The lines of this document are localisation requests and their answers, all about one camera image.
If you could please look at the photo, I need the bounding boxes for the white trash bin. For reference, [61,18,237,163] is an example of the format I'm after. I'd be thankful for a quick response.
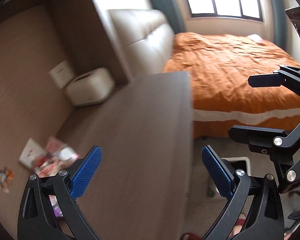
[216,156,252,193]

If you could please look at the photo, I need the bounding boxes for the purple foil wrapper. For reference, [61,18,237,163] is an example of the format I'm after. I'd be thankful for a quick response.
[49,195,63,218]

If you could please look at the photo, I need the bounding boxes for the orange bed blanket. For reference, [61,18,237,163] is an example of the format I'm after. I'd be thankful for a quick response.
[164,32,300,137]

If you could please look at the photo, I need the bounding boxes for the red white crumpled wrappers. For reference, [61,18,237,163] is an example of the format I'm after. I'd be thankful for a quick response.
[34,147,79,178]

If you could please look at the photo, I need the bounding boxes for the pink white sachet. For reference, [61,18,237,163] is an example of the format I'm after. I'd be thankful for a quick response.
[45,136,67,155]

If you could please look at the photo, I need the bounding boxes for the cream padded headboard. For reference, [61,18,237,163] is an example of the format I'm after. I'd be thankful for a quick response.
[109,9,174,77]

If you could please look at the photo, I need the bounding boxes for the teal curtain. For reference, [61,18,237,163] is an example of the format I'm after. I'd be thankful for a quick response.
[150,0,186,34]

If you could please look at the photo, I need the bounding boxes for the cream tissue box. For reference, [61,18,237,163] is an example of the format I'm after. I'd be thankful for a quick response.
[65,68,115,106]

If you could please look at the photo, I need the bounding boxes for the cartoon stickers on wall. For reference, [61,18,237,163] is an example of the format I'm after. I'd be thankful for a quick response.
[0,167,15,193]

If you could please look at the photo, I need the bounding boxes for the white wall socket centre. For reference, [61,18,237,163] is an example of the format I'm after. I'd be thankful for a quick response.
[19,138,46,169]

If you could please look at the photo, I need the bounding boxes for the white wall socket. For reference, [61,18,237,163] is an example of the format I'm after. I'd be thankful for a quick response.
[19,138,46,169]
[49,60,75,89]

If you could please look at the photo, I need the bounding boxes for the white wall socket right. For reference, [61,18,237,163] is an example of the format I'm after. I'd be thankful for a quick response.
[49,60,75,89]

